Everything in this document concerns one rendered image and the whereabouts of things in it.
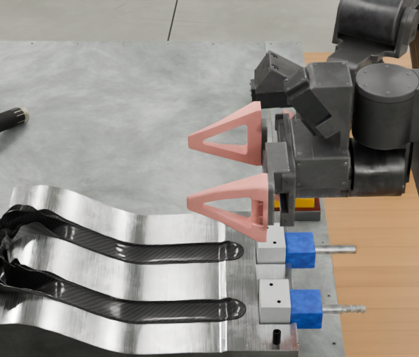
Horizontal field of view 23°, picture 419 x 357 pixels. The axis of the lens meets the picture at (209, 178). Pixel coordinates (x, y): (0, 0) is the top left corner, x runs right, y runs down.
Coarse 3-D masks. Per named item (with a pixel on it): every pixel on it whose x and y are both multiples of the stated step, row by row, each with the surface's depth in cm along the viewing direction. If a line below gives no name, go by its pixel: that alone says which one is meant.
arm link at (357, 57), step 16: (336, 16) 116; (416, 16) 114; (336, 32) 117; (400, 32) 114; (336, 48) 114; (352, 48) 114; (368, 48) 115; (384, 48) 116; (400, 48) 114; (352, 64) 109; (368, 64) 113; (352, 80) 110; (352, 96) 110
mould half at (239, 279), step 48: (48, 192) 139; (48, 240) 131; (144, 240) 139; (192, 240) 138; (240, 240) 138; (96, 288) 129; (144, 288) 131; (192, 288) 131; (240, 288) 130; (0, 336) 121; (48, 336) 120; (96, 336) 123; (144, 336) 125; (192, 336) 124; (240, 336) 124; (288, 336) 124
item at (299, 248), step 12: (276, 228) 135; (276, 240) 133; (288, 240) 135; (300, 240) 135; (312, 240) 135; (264, 252) 133; (276, 252) 133; (288, 252) 134; (300, 252) 134; (312, 252) 134; (324, 252) 136; (336, 252) 136; (348, 252) 136; (300, 264) 135; (312, 264) 135
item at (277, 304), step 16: (272, 288) 126; (288, 288) 126; (272, 304) 124; (288, 304) 124; (304, 304) 126; (320, 304) 126; (336, 304) 127; (272, 320) 125; (288, 320) 125; (304, 320) 125; (320, 320) 125
